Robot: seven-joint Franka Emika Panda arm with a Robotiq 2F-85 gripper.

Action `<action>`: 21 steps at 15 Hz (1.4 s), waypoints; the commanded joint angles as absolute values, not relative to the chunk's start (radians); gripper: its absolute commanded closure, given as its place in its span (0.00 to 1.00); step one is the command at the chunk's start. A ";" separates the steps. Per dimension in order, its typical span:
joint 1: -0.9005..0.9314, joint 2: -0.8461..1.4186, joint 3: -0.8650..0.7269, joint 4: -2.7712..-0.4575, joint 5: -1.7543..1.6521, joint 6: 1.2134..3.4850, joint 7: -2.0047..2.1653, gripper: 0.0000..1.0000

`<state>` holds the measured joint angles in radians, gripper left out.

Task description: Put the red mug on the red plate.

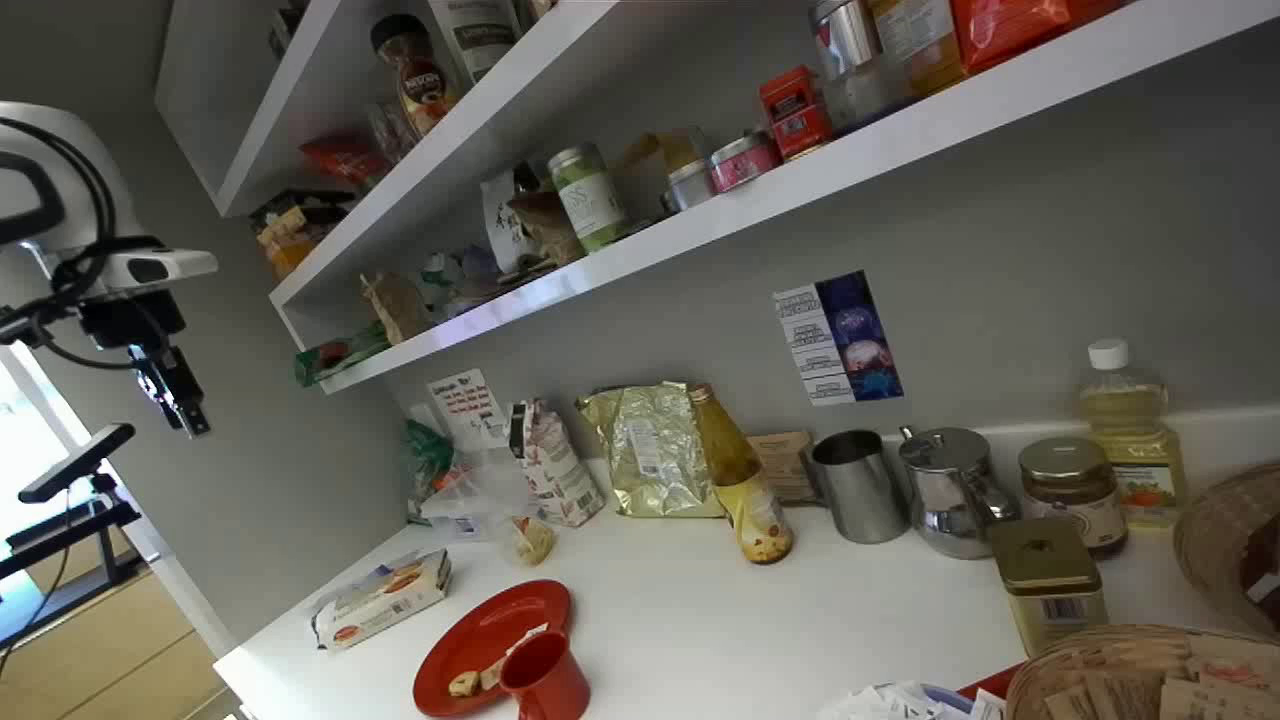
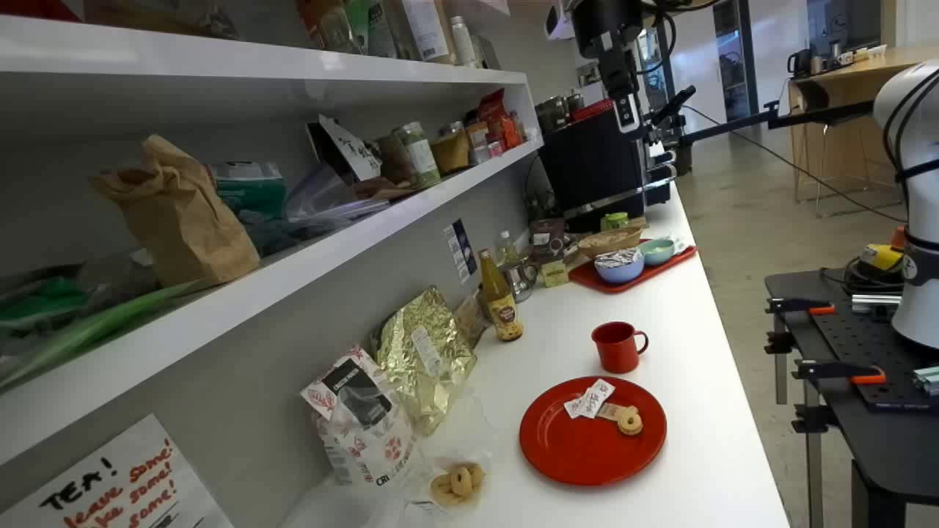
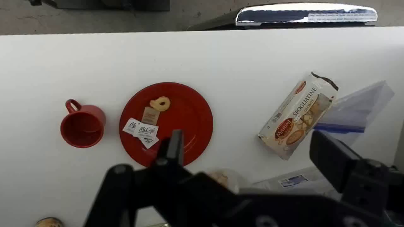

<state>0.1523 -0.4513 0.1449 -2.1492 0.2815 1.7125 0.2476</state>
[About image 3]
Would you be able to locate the red round plate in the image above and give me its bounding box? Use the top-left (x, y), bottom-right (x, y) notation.
top-left (118, 82), bottom-right (213, 166)

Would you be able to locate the red ceramic mug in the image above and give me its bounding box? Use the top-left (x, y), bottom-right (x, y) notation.
top-left (59, 98), bottom-right (106, 149)

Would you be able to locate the pretzel shaped cookie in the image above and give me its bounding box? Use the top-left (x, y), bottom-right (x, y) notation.
top-left (149, 96), bottom-right (170, 112)

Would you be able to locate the silver laptop edge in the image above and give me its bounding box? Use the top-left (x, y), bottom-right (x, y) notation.
top-left (233, 2), bottom-right (379, 26)

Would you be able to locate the clear zip plastic bag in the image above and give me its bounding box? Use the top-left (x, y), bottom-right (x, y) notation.
top-left (314, 80), bottom-right (395, 133)

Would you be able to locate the white biscuit box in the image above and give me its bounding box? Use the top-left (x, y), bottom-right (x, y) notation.
top-left (257, 72), bottom-right (338, 160)

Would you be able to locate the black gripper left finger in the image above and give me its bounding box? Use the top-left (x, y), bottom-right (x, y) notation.
top-left (155, 130), bottom-right (184, 165)

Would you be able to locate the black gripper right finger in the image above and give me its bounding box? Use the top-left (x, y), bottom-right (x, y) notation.
top-left (309, 131), bottom-right (362, 194)

